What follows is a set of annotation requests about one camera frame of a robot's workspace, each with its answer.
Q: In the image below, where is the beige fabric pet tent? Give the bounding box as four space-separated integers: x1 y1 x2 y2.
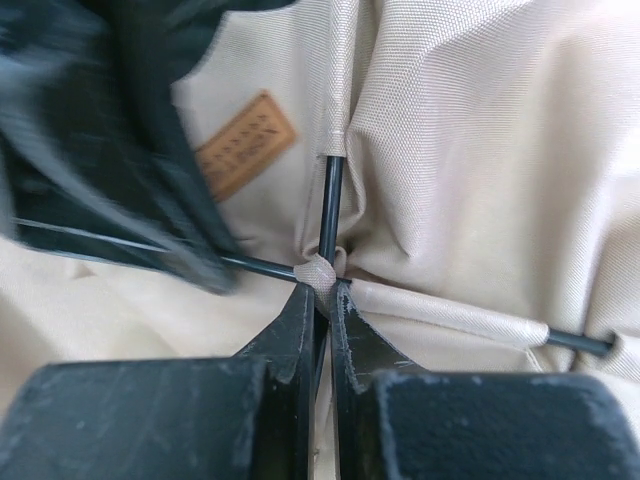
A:
0 0 640 480

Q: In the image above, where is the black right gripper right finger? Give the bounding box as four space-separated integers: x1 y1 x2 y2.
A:
330 283 639 479

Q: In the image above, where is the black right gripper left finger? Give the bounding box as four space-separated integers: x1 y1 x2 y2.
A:
1 284 315 479

